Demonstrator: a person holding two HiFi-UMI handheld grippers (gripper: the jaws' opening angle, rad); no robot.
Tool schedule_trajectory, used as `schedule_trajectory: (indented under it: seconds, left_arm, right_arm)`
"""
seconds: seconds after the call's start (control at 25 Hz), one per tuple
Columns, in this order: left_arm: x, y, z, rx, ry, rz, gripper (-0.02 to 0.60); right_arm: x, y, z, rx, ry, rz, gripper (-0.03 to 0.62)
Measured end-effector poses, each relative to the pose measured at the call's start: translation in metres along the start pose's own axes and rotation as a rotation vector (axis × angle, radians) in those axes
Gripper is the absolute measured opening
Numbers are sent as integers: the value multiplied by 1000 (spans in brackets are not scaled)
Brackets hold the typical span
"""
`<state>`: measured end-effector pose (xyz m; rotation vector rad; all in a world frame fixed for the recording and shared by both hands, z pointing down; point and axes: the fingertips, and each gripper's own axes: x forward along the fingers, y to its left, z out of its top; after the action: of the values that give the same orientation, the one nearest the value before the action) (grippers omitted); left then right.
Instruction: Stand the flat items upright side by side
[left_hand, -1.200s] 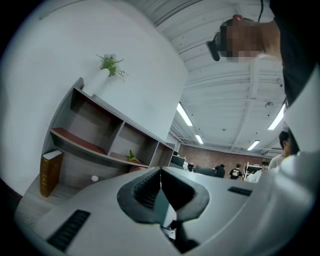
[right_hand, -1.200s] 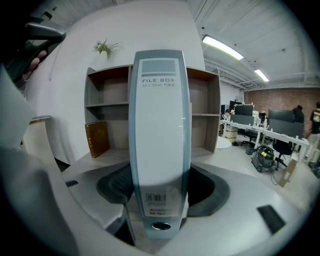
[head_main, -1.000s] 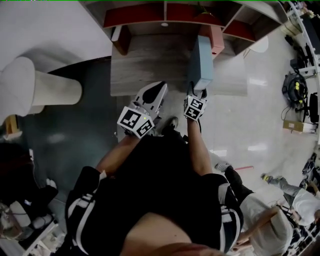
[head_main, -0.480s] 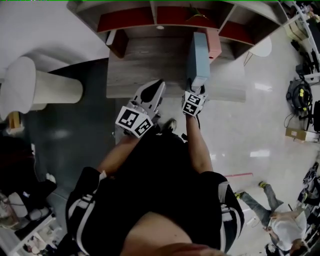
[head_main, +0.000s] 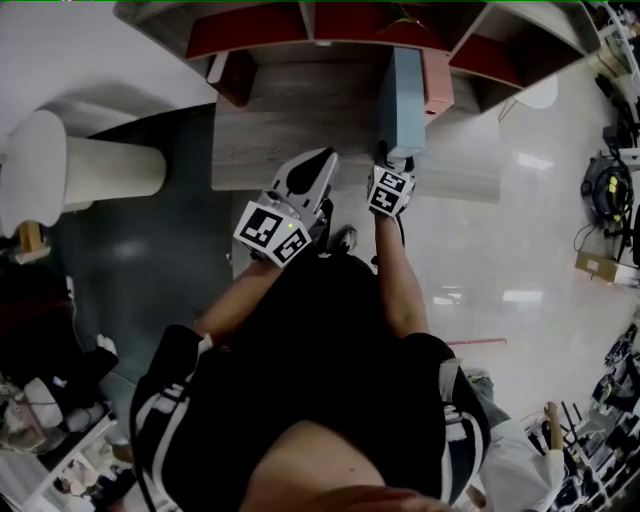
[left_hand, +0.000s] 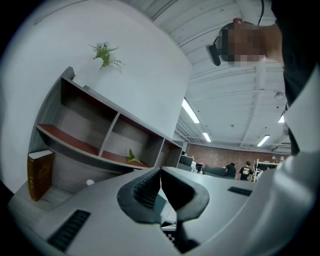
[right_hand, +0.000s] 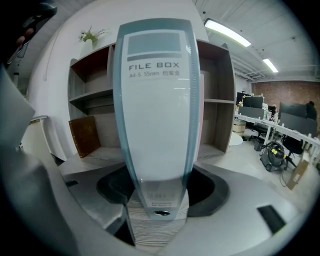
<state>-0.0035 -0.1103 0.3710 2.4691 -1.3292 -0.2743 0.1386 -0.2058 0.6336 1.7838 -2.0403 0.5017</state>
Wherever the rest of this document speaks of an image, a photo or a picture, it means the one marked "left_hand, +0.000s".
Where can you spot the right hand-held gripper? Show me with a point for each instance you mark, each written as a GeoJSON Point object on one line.
{"type": "Point", "coordinates": [171, 236]}

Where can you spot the person's torso in black clothing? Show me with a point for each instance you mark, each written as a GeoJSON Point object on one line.
{"type": "Point", "coordinates": [300, 50]}

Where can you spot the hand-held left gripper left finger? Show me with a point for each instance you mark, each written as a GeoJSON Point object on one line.
{"type": "Point", "coordinates": [112, 225]}

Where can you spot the person's head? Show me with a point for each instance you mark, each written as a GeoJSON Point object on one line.
{"type": "Point", "coordinates": [250, 42]}

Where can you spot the black monitor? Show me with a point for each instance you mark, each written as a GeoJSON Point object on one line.
{"type": "Point", "coordinates": [215, 170]}

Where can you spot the black head-worn camera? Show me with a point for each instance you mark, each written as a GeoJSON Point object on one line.
{"type": "Point", "coordinates": [214, 51]}

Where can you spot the grey wooden shelf hutch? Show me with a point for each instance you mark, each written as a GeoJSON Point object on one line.
{"type": "Point", "coordinates": [82, 117]}

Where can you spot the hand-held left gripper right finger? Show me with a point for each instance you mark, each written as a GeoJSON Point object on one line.
{"type": "Point", "coordinates": [212, 200]}

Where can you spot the brown gold-printed book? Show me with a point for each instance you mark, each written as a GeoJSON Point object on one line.
{"type": "Point", "coordinates": [40, 175]}

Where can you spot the green plant sprig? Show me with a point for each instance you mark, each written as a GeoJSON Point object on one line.
{"type": "Point", "coordinates": [132, 157]}

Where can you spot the ceiling light strip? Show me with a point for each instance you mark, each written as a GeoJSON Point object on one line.
{"type": "Point", "coordinates": [206, 137]}
{"type": "Point", "coordinates": [190, 110]}
{"type": "Point", "coordinates": [263, 140]}
{"type": "Point", "coordinates": [281, 118]}

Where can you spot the green plant on shelf top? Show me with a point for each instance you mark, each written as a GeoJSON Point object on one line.
{"type": "Point", "coordinates": [103, 53]}

